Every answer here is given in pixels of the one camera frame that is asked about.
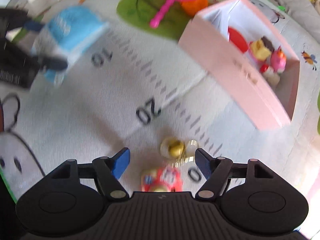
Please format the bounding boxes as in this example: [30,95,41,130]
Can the blue wet wipes pack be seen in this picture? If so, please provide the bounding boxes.
[31,5,110,86]

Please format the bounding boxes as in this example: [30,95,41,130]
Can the gold bell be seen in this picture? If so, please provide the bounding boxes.
[159,137,185,160]

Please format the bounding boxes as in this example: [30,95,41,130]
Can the hello kitty camera toy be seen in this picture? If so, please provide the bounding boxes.
[140,166,183,192]

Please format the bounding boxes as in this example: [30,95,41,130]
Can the red cap white bottle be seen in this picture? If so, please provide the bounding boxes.
[259,64,280,90]

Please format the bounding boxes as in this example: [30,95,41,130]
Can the pink pig toy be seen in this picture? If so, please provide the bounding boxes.
[270,46,287,74]

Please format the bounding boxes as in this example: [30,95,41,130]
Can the yellow pudding cup toy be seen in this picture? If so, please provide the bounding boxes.
[248,36,274,61]

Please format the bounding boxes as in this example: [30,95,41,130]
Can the red round lid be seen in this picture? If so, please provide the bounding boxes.
[228,27,248,54]

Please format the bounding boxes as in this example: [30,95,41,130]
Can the orange plastic toy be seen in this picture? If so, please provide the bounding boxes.
[180,0,209,17]

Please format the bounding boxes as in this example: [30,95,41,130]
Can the white rectangular box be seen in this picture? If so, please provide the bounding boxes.
[203,9,237,40]

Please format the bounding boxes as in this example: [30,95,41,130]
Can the pink cardboard box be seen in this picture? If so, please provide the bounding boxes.
[178,0,300,130]

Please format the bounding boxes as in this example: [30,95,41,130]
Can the cartoon play mat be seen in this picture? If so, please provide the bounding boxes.
[0,0,320,240]

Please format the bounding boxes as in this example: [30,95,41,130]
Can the grey sofa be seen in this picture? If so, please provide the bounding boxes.
[275,0,320,43]

